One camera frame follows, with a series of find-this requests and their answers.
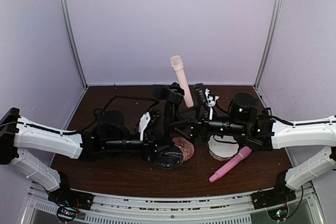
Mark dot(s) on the front aluminium rail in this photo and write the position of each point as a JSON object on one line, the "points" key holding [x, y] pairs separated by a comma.
{"points": [[234, 208]]}

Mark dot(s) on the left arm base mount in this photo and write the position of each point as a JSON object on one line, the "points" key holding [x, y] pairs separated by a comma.
{"points": [[70, 203]]}

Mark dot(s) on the red patterned dish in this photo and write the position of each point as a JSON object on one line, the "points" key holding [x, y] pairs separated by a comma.
{"points": [[185, 146]]}

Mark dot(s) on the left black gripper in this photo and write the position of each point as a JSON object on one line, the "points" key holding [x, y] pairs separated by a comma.
{"points": [[150, 149]]}

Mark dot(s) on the white scalloped bowl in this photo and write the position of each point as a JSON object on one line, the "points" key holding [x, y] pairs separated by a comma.
{"points": [[222, 148]]}

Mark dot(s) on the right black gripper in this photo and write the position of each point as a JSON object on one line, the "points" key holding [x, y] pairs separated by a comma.
{"points": [[198, 126]]}

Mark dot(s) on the right aluminium frame post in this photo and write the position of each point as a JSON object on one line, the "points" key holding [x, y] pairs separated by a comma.
{"points": [[276, 10]]}

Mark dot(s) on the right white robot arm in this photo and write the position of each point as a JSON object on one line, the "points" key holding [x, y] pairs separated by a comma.
{"points": [[265, 132]]}

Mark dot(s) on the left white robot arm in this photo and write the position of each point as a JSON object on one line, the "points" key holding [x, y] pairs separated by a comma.
{"points": [[18, 134]]}

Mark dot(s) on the left aluminium frame post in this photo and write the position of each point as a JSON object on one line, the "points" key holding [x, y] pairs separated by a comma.
{"points": [[72, 43]]}

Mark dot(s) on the cream microphone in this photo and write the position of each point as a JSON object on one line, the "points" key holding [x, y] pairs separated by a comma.
{"points": [[178, 67]]}

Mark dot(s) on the aluminium frame post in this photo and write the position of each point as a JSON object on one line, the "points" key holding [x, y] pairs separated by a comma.
{"points": [[276, 10], [72, 43]]}

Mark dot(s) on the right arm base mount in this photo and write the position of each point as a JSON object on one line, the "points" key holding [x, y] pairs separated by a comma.
{"points": [[275, 201]]}

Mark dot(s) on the black mic stand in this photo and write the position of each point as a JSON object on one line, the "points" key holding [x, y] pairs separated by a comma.
{"points": [[161, 92], [176, 97]]}

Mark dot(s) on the pink microphone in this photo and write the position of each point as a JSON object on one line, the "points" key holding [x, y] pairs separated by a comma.
{"points": [[242, 154]]}

